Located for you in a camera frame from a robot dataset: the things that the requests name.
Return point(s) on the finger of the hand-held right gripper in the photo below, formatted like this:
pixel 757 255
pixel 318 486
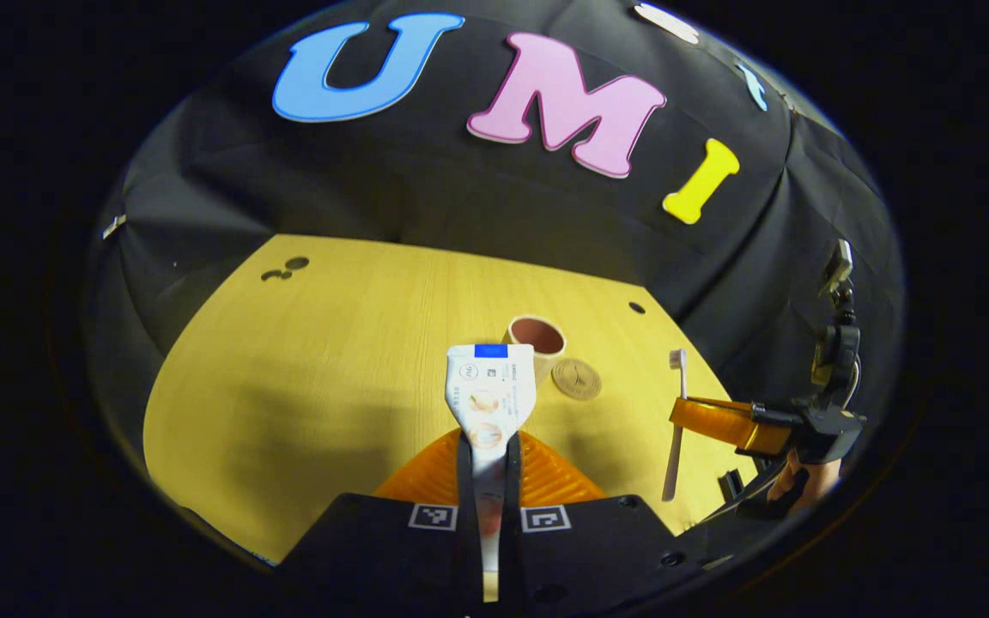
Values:
pixel 718 421

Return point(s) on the silver cloth clip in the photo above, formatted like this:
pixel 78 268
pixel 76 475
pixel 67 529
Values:
pixel 114 226

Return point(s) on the round brown coaster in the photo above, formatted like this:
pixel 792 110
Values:
pixel 576 378

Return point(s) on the white toothbrush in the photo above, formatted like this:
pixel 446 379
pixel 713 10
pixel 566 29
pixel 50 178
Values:
pixel 675 468

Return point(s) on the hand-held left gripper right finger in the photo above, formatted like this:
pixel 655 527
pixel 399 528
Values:
pixel 512 489

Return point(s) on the black backdrop cloth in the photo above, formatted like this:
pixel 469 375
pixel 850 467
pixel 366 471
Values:
pixel 374 189

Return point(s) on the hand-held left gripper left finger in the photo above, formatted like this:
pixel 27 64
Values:
pixel 465 489

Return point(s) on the white toothpaste tube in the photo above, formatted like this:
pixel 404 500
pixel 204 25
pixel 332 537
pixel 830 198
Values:
pixel 490 386

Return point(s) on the beige cup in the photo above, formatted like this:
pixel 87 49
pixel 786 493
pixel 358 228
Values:
pixel 548 336

